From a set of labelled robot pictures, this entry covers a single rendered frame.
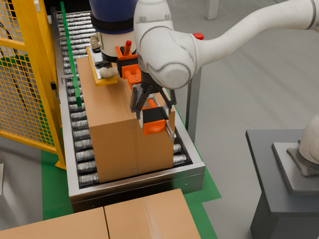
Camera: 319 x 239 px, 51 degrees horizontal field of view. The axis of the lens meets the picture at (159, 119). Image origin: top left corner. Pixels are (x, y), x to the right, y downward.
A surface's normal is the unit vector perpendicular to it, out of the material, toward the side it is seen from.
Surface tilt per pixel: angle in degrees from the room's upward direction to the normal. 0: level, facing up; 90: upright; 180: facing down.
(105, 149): 90
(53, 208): 0
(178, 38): 9
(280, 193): 0
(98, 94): 0
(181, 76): 90
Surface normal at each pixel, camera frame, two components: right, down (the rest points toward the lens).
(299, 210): 0.00, -0.75
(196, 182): 0.28, 0.64
